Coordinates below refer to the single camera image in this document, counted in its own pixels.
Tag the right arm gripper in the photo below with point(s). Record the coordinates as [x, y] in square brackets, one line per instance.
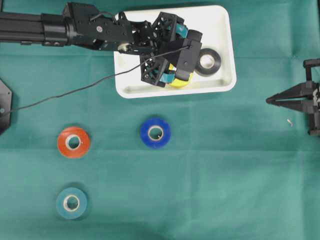
[310, 89]

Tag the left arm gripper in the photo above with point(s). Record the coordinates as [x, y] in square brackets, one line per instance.
[148, 38]

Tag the yellow tape roll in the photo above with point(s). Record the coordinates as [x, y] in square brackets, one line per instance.
[174, 81]

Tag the black tape roll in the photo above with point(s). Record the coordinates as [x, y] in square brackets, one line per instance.
[208, 63]

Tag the red tape roll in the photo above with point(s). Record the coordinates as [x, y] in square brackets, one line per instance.
[73, 132]

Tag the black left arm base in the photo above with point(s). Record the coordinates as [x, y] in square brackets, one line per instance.
[5, 107]

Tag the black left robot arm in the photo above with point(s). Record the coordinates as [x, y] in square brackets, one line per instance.
[83, 25]

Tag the blue tape roll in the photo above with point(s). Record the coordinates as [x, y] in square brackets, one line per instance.
[148, 125]

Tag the teal tape roll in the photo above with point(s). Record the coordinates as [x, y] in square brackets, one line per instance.
[62, 203]

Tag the white rectangular plastic tray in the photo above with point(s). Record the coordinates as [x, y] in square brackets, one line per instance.
[214, 23]

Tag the green table cloth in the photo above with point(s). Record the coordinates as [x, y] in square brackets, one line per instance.
[234, 168]

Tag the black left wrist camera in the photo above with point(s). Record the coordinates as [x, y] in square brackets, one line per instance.
[186, 59]

